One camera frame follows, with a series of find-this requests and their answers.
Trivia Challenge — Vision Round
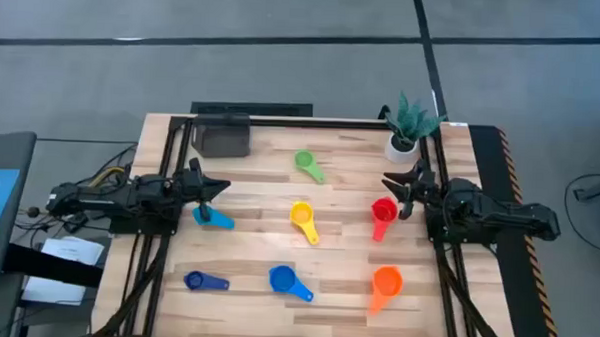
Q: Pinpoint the grey stand base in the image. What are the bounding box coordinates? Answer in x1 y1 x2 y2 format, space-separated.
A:
572 175 600 204

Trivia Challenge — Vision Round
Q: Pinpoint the black floor cable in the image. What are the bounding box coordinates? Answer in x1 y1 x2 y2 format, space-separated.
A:
561 172 600 253

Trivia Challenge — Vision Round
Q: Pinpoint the yellow measuring cup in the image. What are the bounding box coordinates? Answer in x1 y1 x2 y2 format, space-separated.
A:
287 200 323 247

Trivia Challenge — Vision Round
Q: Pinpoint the black mat with hazard stripe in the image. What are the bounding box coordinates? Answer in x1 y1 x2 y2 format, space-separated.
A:
461 124 573 337

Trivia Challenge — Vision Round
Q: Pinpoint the black aluminium table frame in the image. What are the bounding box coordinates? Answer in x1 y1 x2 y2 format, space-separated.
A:
91 109 523 337

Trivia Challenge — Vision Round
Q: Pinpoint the red measuring cup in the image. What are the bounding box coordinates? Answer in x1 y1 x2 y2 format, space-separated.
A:
369 195 400 244

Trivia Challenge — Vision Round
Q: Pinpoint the white plant pot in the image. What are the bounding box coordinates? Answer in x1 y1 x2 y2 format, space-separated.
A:
383 132 421 166

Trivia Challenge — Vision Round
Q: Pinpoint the black bar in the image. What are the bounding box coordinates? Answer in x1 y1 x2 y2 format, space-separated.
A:
0 242 104 289

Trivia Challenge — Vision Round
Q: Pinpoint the grey desk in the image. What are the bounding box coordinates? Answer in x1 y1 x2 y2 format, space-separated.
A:
0 130 38 285

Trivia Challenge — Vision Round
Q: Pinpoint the green measuring cup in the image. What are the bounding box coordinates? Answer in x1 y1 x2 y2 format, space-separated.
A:
292 148 328 185

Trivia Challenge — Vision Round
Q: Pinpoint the small dark blue measuring cup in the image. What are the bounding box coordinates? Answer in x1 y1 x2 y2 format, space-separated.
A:
183 270 231 293

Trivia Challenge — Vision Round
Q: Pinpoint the yellow cable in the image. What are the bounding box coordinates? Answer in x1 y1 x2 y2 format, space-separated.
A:
86 164 126 189

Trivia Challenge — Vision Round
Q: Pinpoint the green artificial plant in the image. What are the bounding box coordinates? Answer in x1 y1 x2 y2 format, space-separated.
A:
383 89 449 150

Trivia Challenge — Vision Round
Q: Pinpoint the black floor vent grille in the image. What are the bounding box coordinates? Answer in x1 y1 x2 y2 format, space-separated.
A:
190 99 314 119

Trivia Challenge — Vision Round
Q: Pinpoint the teal measuring cup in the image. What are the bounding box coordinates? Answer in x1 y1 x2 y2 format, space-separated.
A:
191 203 237 231

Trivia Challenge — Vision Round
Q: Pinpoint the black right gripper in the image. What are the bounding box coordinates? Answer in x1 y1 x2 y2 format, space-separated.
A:
380 169 439 205

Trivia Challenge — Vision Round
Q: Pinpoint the dark grey basket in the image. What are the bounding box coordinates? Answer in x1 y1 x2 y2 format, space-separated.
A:
189 112 253 161

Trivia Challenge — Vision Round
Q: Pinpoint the orange measuring cup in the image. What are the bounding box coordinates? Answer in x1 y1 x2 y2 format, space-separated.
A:
368 264 405 317

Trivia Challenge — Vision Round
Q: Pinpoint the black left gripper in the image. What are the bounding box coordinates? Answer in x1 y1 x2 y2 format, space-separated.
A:
177 168 232 207

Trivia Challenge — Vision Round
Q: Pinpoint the white paper sheet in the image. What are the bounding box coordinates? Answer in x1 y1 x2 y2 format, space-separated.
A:
20 274 88 307
40 235 106 267

